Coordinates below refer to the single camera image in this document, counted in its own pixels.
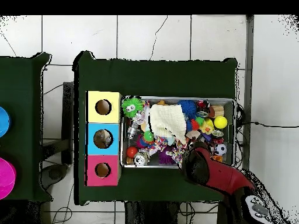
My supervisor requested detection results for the cream knitted cloth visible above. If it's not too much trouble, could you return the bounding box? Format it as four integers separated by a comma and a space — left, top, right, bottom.
148, 104, 187, 145

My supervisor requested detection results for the crushed red black can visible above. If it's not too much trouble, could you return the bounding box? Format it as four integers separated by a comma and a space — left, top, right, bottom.
196, 99, 211, 118

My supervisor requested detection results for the silver mesh bin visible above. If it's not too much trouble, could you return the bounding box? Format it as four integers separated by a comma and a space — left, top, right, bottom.
120, 95, 236, 170

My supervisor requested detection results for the wooden box with three holes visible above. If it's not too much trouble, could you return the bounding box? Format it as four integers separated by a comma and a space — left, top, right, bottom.
85, 90, 122, 187

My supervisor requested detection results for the green spiky toy with eyes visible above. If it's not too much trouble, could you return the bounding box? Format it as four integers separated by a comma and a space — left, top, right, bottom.
121, 96, 144, 118

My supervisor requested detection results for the purple spiky toy with eyes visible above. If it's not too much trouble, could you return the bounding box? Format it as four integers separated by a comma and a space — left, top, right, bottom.
158, 146, 176, 165

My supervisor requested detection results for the crushed silver can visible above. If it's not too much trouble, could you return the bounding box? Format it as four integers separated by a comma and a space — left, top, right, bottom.
133, 149, 150, 167

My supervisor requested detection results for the blue spiky ball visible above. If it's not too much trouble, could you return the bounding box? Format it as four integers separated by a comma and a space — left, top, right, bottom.
176, 100, 198, 120

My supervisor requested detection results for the multicolour spiky caterpillar toy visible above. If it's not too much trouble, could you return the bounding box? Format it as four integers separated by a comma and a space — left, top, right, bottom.
186, 115, 205, 131

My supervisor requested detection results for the dark green table cloth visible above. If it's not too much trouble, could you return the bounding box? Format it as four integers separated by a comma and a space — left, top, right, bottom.
0, 52, 53, 202
73, 50, 238, 206

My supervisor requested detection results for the yellow ball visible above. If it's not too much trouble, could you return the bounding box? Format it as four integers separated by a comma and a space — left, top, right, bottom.
213, 115, 228, 130

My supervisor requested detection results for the small soccer ball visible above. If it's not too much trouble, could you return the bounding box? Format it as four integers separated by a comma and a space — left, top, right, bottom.
214, 143, 228, 156

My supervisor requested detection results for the blue bowl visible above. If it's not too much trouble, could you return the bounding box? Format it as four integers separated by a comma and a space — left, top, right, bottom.
0, 106, 11, 138

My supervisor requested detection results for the pink bowl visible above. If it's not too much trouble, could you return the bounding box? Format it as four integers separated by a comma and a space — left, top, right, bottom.
0, 157, 17, 200

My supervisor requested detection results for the colourful rope toy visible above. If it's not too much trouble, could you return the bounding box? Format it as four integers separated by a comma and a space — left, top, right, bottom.
172, 142, 187, 168

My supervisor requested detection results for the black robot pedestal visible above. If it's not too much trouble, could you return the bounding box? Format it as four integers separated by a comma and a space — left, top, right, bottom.
124, 201, 180, 224

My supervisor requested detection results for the black cable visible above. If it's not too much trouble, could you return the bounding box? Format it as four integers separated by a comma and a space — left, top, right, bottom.
235, 120, 299, 128
51, 184, 75, 224

